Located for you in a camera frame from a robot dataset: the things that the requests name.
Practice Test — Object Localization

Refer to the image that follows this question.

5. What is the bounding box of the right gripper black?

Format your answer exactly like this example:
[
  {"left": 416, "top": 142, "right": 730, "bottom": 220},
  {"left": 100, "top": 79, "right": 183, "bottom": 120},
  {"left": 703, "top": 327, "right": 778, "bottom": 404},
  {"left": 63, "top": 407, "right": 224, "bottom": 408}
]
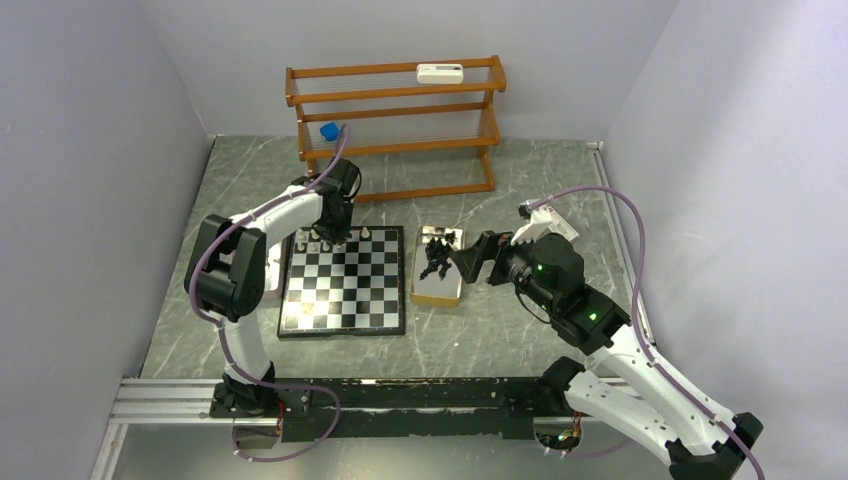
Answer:
[{"left": 449, "top": 224, "right": 558, "bottom": 314}]

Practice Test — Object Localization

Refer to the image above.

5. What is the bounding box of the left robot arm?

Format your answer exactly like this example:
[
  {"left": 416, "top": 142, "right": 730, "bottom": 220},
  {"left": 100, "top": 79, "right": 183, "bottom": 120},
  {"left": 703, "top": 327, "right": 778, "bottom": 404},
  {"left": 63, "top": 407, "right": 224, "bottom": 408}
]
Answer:
[{"left": 184, "top": 158, "right": 362, "bottom": 416}]

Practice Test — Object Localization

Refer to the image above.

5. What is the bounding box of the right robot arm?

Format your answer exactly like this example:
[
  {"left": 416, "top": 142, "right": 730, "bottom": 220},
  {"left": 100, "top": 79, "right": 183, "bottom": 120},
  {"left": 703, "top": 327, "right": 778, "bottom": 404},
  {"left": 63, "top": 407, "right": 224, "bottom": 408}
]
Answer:
[{"left": 450, "top": 231, "right": 763, "bottom": 479}]

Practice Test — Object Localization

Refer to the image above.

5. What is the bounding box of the black white chess board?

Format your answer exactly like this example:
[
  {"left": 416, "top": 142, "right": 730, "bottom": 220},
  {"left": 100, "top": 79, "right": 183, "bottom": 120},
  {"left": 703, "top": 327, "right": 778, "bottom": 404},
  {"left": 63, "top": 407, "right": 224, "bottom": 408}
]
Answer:
[{"left": 277, "top": 226, "right": 406, "bottom": 339}]

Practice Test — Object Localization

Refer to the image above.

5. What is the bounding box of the black chess pieces pile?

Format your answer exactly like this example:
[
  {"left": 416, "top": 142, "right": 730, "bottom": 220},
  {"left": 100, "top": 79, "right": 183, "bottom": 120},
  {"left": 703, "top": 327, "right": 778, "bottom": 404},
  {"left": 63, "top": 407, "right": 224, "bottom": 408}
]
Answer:
[{"left": 419, "top": 231, "right": 457, "bottom": 280}]

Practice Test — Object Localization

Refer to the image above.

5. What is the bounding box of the pink metal tin tray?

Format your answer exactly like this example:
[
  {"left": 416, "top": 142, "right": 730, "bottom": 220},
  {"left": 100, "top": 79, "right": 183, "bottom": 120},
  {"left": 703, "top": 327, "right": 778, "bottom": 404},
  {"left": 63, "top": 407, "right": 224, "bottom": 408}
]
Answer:
[{"left": 261, "top": 239, "right": 289, "bottom": 303}]

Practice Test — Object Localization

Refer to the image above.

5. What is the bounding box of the gold metal tin tray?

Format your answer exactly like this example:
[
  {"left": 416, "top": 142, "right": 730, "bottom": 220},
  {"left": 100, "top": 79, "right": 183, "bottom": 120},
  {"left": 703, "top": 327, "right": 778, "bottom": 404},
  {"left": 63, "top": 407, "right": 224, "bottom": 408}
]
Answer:
[{"left": 409, "top": 225, "right": 465, "bottom": 308}]

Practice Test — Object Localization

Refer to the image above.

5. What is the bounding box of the blue block on shelf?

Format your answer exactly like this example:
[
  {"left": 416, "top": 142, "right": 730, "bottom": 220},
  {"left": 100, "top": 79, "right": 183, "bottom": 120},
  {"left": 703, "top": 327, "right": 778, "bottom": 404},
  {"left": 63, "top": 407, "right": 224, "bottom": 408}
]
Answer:
[{"left": 319, "top": 122, "right": 341, "bottom": 142}]

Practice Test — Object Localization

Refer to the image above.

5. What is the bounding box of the wooden two-tier shelf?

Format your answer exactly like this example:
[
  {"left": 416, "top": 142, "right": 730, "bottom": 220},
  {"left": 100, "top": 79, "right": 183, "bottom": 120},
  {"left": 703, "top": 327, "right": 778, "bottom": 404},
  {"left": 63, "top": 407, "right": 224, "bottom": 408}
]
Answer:
[{"left": 284, "top": 55, "right": 507, "bottom": 202}]

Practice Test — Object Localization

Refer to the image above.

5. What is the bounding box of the white box on shelf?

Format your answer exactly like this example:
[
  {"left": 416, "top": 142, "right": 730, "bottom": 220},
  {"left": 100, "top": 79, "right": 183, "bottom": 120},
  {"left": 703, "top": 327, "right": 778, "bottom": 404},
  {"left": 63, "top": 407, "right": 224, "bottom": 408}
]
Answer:
[{"left": 415, "top": 63, "right": 465, "bottom": 85}]

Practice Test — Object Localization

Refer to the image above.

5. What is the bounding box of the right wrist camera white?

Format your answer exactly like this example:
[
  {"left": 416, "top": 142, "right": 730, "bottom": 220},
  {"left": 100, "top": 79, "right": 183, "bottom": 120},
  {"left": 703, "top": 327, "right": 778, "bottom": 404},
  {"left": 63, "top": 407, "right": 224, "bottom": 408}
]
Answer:
[{"left": 510, "top": 201, "right": 579, "bottom": 245}]

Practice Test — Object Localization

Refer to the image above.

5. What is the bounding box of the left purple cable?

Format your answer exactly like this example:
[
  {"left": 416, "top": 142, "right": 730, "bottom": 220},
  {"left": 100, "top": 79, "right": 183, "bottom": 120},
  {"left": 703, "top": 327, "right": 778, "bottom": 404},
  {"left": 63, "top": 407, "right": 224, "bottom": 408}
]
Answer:
[{"left": 188, "top": 123, "right": 341, "bottom": 464}]

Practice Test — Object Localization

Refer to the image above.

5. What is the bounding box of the purple cable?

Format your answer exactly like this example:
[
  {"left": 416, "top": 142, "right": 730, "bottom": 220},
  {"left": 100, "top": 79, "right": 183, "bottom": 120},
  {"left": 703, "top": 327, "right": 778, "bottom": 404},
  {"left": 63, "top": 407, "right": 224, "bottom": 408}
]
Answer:
[
  {"left": 526, "top": 186, "right": 766, "bottom": 480},
  {"left": 188, "top": 123, "right": 341, "bottom": 464}
]

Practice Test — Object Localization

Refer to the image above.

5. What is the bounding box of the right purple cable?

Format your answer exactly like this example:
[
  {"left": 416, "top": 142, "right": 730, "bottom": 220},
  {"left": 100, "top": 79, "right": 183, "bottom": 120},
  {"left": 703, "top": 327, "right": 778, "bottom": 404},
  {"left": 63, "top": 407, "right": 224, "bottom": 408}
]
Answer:
[{"left": 526, "top": 186, "right": 766, "bottom": 480}]

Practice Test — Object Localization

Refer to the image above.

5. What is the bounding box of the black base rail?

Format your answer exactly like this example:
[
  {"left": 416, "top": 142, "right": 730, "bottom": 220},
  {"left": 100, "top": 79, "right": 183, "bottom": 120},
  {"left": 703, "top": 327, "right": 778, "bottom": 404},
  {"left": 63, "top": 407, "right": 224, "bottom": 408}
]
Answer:
[{"left": 208, "top": 377, "right": 573, "bottom": 443}]

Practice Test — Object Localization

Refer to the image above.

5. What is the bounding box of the aluminium frame rail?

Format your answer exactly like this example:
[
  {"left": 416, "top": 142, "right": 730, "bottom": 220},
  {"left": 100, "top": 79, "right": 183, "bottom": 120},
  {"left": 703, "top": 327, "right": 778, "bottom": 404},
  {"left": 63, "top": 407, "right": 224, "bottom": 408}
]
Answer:
[{"left": 91, "top": 378, "right": 218, "bottom": 479}]

